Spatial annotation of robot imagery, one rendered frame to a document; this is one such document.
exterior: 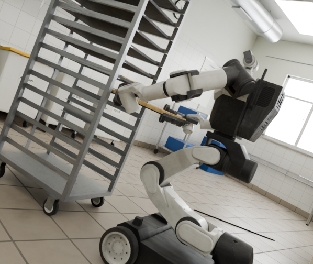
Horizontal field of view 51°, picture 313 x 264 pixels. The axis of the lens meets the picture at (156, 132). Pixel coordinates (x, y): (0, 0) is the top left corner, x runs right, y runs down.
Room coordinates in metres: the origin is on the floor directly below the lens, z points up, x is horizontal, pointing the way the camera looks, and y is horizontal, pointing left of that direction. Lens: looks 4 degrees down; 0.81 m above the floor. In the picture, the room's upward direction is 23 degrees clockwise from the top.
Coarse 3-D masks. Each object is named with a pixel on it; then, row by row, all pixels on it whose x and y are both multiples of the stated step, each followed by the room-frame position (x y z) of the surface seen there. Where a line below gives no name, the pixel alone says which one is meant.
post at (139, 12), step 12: (144, 0) 1.74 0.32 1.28; (132, 24) 1.74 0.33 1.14; (132, 36) 1.75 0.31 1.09; (120, 60) 1.74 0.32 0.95; (108, 84) 1.74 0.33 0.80; (108, 96) 1.76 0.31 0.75; (96, 108) 1.75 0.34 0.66; (96, 120) 1.74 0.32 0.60; (84, 144) 1.74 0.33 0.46; (84, 156) 1.76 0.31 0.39; (72, 168) 1.75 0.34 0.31; (72, 180) 1.74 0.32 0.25
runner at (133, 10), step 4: (92, 0) 1.93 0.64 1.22; (96, 0) 1.91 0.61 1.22; (100, 0) 1.89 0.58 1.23; (104, 0) 1.88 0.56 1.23; (108, 0) 1.87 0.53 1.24; (112, 0) 1.86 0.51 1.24; (104, 4) 1.91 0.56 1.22; (108, 4) 1.87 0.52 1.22; (112, 4) 1.86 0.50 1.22; (116, 4) 1.84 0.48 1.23; (120, 4) 1.83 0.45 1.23; (124, 4) 1.82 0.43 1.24; (128, 4) 1.81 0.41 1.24; (120, 8) 1.85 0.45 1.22; (124, 8) 1.82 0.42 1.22; (128, 8) 1.81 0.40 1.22; (132, 8) 1.80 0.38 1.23; (136, 8) 1.79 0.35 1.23; (132, 12) 1.82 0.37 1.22
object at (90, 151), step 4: (60, 132) 2.39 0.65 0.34; (68, 136) 2.36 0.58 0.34; (76, 140) 2.32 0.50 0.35; (80, 144) 2.30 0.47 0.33; (88, 148) 2.27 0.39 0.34; (88, 152) 2.23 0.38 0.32; (92, 152) 2.25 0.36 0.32; (96, 152) 2.24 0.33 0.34; (96, 156) 2.22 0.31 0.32; (100, 156) 2.22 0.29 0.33; (104, 156) 2.21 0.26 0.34; (104, 160) 2.19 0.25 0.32; (108, 160) 2.19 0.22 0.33; (112, 160) 2.18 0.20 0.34; (112, 164) 2.17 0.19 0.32; (116, 164) 2.16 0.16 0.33; (120, 164) 2.14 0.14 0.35; (116, 168) 2.12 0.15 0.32
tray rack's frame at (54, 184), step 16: (48, 16) 2.00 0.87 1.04; (64, 48) 2.22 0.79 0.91; (32, 64) 2.01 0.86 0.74; (80, 80) 2.42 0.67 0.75; (16, 96) 2.00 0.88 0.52; (64, 112) 2.41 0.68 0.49; (32, 128) 2.21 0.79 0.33; (0, 144) 2.00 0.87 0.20; (0, 160) 1.96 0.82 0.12; (16, 160) 1.99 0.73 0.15; (32, 160) 2.12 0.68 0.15; (48, 160) 2.26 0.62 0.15; (32, 176) 1.85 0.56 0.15; (48, 176) 1.95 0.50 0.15; (80, 176) 2.21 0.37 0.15; (48, 192) 1.78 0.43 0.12; (80, 192) 1.90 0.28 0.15; (96, 192) 2.02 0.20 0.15; (48, 208) 1.76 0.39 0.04
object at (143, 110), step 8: (192, 0) 2.16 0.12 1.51; (184, 8) 2.15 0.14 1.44; (184, 16) 2.15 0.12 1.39; (176, 32) 2.14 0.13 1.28; (168, 48) 2.15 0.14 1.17; (168, 56) 2.16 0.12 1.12; (160, 72) 2.14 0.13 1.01; (144, 112) 2.15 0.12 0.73; (136, 120) 2.16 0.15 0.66; (128, 144) 2.15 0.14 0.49; (128, 152) 2.16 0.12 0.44; (120, 160) 2.15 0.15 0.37; (120, 168) 2.14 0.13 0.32; (112, 184) 2.15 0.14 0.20; (112, 192) 2.16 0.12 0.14
